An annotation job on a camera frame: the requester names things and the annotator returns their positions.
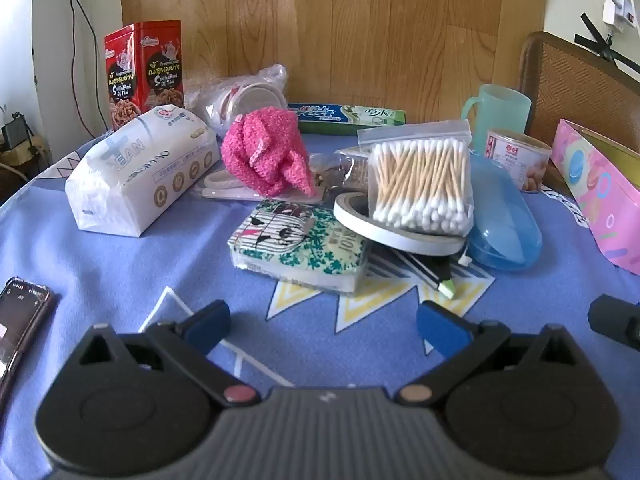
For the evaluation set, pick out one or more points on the clear snack packet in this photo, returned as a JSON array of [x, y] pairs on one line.
[[350, 170]]

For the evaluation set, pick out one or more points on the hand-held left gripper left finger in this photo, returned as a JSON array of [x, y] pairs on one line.
[[210, 326]]

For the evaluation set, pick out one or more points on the wooden board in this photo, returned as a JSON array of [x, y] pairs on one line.
[[330, 35]]

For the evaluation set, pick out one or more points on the black tape cross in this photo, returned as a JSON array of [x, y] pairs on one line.
[[602, 42]]

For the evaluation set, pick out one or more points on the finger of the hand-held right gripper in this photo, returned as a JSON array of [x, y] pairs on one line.
[[615, 322]]

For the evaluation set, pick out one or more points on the blue printed tablecloth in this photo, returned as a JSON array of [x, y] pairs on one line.
[[100, 270]]

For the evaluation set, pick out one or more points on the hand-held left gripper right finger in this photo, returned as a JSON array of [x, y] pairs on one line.
[[440, 329]]

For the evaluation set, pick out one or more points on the blue plastic case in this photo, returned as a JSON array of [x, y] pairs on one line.
[[505, 225]]

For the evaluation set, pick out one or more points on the pink knitted cloth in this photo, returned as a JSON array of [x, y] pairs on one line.
[[267, 152]]

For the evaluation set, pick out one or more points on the black green-tipped marker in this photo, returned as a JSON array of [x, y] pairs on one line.
[[442, 282]]

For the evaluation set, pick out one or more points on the brown woven chair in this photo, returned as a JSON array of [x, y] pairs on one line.
[[580, 85]]

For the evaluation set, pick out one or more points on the patterned tissue packet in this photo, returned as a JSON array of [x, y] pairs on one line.
[[295, 245]]

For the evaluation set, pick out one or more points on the white food can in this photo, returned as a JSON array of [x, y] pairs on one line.
[[520, 160]]

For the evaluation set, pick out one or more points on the red snack tin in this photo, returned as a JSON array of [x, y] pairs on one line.
[[145, 72]]

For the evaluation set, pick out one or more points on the teal plastic cup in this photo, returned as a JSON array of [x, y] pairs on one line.
[[500, 112]]

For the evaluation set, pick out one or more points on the clear packet of white items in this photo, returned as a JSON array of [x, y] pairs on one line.
[[220, 186]]

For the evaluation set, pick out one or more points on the white tape roll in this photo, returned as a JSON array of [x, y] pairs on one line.
[[390, 230]]

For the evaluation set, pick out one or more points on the bag of cotton swabs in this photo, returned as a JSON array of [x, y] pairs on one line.
[[422, 180]]

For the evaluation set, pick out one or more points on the pink tin box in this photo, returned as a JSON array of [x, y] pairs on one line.
[[597, 195]]

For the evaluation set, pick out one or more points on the white tissue pack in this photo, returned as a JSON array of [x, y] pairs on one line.
[[135, 180]]

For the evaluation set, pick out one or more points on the smartphone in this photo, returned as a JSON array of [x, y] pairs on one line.
[[17, 325]]

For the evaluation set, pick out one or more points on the green toothpaste box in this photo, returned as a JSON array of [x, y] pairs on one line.
[[350, 117]]

